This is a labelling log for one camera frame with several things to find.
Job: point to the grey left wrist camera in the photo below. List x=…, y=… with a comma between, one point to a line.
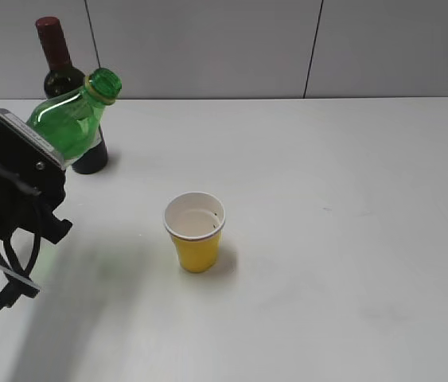
x=27, y=157

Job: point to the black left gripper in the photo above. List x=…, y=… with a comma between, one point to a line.
x=28, y=199

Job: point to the white zip tie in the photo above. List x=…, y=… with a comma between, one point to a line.
x=5, y=272

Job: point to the green sprite bottle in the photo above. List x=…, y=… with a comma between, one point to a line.
x=70, y=122

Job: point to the yellow paper cup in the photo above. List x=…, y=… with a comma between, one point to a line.
x=195, y=221

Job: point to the dark red wine bottle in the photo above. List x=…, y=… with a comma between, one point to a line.
x=62, y=78

